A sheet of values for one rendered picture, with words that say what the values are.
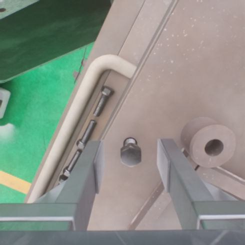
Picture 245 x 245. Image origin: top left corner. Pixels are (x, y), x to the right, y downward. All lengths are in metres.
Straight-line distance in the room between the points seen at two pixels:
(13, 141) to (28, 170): 0.32
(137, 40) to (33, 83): 1.48
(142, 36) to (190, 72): 0.15
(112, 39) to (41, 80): 1.42
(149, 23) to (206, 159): 0.22
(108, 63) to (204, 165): 0.19
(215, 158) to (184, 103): 0.06
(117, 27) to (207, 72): 0.17
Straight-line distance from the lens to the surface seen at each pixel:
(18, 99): 1.82
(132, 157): 0.15
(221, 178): 0.20
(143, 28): 0.31
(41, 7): 0.42
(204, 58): 0.18
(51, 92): 1.67
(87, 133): 0.31
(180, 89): 0.17
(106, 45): 0.30
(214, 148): 0.18
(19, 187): 2.21
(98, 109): 0.29
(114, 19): 0.31
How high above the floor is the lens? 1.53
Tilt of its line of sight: 74 degrees down
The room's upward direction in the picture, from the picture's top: 176 degrees counter-clockwise
